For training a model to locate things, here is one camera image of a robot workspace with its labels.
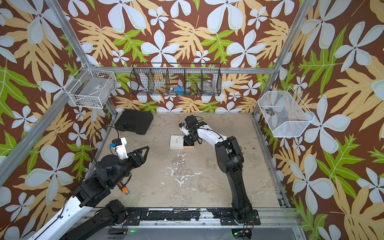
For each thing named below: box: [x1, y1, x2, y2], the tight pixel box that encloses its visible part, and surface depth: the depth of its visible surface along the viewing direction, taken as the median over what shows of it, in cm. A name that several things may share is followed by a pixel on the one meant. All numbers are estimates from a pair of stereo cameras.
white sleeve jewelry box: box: [169, 135, 184, 149], surface depth 101 cm
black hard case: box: [114, 109, 154, 135], surface depth 113 cm
